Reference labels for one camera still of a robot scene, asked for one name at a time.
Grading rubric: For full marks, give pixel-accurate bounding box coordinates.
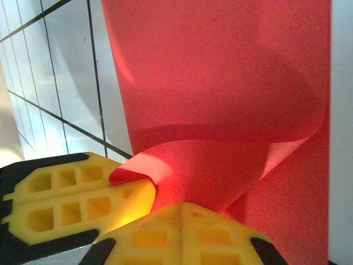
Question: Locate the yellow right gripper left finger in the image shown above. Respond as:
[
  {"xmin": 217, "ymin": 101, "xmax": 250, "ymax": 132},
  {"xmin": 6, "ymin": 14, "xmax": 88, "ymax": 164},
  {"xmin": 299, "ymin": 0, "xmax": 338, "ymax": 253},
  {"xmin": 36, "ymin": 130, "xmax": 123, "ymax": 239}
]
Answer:
[{"xmin": 79, "ymin": 203, "xmax": 183, "ymax": 265}]

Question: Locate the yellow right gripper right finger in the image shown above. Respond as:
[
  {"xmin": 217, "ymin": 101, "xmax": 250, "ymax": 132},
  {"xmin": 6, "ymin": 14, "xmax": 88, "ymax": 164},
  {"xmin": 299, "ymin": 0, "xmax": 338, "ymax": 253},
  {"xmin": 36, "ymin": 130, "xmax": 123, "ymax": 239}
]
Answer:
[{"xmin": 181, "ymin": 202, "xmax": 285, "ymax": 265}]

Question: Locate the red paper sheet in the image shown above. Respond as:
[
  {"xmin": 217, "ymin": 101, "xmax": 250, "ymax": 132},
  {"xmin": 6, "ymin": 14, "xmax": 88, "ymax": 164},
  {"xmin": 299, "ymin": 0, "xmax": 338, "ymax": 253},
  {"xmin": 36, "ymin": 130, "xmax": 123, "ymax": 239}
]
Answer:
[{"xmin": 100, "ymin": 0, "xmax": 331, "ymax": 265}]

